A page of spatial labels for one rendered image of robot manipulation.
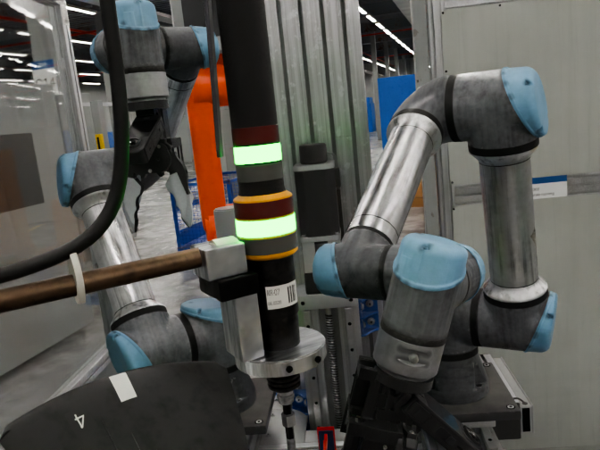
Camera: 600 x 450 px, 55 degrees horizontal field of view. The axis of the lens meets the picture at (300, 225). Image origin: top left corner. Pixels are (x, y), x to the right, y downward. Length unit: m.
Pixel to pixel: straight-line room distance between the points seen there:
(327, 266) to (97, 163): 0.70
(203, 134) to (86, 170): 3.19
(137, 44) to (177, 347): 0.57
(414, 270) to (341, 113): 0.71
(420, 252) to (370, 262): 0.15
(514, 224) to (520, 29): 1.32
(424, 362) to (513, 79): 0.52
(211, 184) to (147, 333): 3.42
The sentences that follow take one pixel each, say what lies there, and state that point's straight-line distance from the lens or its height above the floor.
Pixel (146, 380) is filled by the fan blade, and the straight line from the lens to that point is 0.63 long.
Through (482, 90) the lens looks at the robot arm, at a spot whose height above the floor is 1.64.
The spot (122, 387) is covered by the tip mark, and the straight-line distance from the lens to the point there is 0.62.
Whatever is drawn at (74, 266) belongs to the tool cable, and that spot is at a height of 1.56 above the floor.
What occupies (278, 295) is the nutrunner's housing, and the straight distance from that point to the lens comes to 0.42.
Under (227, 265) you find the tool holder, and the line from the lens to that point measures 0.40.
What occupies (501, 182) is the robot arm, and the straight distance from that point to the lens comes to 1.05.
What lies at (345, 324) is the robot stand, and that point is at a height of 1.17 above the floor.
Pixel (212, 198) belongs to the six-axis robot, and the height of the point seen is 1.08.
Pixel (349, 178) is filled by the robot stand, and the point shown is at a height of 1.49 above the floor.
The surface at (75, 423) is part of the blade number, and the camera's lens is 0.60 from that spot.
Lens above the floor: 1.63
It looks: 10 degrees down
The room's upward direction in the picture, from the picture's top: 6 degrees counter-clockwise
